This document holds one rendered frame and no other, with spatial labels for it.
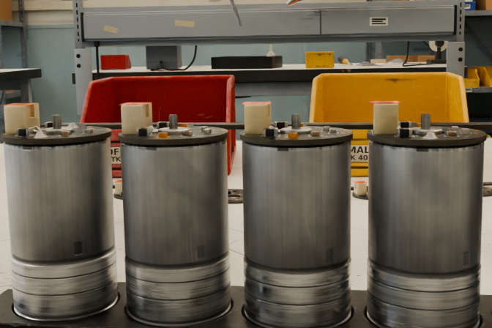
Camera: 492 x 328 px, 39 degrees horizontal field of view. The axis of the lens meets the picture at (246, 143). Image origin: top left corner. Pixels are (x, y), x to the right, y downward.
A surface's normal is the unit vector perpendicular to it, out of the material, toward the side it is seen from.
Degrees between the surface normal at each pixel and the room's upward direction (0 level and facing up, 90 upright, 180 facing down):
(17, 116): 90
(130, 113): 90
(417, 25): 90
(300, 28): 90
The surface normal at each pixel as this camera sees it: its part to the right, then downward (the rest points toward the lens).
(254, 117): -0.15, 0.14
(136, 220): -0.65, 0.11
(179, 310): 0.07, 0.14
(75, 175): 0.48, 0.11
